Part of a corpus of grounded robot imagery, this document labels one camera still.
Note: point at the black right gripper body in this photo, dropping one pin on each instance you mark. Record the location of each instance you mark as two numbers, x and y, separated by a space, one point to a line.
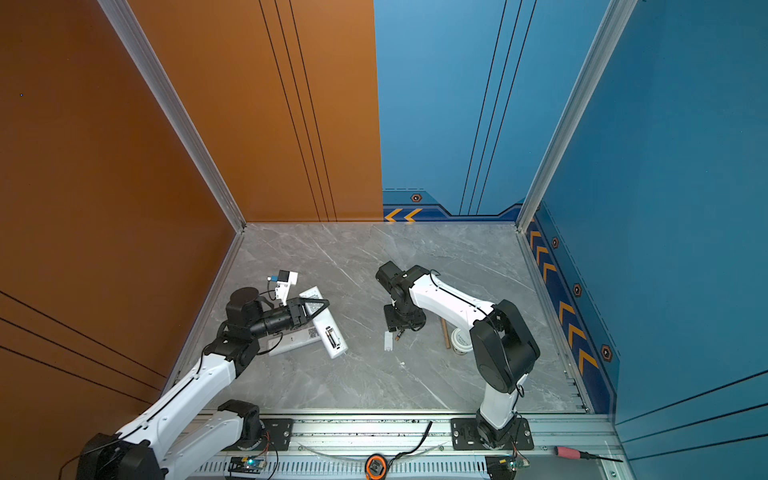
399 318

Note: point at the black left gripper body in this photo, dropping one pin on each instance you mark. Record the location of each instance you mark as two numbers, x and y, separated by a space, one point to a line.
294 314

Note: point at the white remote control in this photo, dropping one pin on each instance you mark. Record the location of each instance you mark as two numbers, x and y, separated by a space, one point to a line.
327 328

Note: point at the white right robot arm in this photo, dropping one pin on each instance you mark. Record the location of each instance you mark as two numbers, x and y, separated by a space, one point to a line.
503 346

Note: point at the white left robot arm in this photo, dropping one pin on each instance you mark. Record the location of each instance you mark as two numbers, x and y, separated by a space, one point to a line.
154 445

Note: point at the white remote with QR label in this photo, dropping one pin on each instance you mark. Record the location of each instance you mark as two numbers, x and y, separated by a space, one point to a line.
291 341

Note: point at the wooden mallet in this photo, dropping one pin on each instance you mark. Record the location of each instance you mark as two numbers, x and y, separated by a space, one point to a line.
446 334

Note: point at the white lidded cup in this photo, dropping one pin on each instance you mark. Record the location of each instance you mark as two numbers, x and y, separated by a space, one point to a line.
461 341

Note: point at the green circuit board left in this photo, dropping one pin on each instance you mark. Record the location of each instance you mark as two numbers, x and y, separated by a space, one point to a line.
251 465

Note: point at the circuit board right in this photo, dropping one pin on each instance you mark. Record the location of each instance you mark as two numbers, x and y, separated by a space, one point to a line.
505 467

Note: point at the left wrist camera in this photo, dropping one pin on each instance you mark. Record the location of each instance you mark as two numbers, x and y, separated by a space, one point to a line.
279 285

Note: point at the pink handled screwdriver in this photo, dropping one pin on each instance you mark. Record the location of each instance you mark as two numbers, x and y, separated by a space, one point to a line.
574 454

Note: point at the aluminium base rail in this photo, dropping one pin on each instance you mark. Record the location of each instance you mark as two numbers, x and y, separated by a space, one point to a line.
429 444

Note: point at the aluminium corner post left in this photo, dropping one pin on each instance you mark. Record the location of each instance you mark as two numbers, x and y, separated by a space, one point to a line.
128 29

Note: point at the aluminium corner post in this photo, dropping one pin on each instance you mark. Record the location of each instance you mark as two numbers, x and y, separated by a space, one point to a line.
128 29
606 39

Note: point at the aluminium corner post right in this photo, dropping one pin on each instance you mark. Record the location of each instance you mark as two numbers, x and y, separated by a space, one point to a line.
606 39

